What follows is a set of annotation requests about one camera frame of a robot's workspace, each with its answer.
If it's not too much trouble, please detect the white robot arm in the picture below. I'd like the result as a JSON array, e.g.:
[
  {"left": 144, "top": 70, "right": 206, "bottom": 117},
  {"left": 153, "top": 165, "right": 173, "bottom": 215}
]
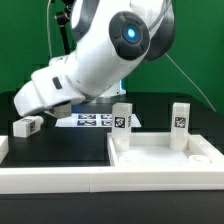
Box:
[{"left": 14, "top": 0, "right": 175, "bottom": 116}]

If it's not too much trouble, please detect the white U-shaped fence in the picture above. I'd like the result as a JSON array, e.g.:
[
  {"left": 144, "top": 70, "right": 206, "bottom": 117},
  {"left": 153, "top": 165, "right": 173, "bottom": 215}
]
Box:
[{"left": 0, "top": 134, "right": 224, "bottom": 195}]

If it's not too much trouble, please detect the thin white cable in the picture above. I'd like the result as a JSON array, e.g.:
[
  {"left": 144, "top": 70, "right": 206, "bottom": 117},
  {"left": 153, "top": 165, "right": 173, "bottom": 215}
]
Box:
[{"left": 45, "top": 0, "right": 56, "bottom": 61}]

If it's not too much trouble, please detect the white square table top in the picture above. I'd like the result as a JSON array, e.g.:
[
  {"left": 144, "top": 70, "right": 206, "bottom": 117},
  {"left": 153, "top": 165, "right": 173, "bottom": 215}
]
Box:
[{"left": 107, "top": 132, "right": 224, "bottom": 167}]

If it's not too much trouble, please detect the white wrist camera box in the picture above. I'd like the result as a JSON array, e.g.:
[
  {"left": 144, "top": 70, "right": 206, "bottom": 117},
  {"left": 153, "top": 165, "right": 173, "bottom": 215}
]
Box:
[{"left": 31, "top": 65, "right": 85, "bottom": 108}]

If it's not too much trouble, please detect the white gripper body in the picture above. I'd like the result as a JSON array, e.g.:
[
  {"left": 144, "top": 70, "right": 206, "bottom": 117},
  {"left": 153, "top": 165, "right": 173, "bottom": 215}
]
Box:
[{"left": 14, "top": 79, "right": 85, "bottom": 117}]

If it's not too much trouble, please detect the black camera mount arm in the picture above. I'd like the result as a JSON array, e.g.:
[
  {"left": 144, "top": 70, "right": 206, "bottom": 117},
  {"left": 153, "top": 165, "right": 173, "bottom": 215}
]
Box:
[{"left": 55, "top": 0, "right": 76, "bottom": 55}]

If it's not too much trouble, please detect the white marker sheet with tags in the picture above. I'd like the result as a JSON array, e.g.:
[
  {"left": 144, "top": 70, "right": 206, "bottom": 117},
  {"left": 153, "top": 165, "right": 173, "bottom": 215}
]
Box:
[{"left": 56, "top": 113, "right": 141, "bottom": 127}]

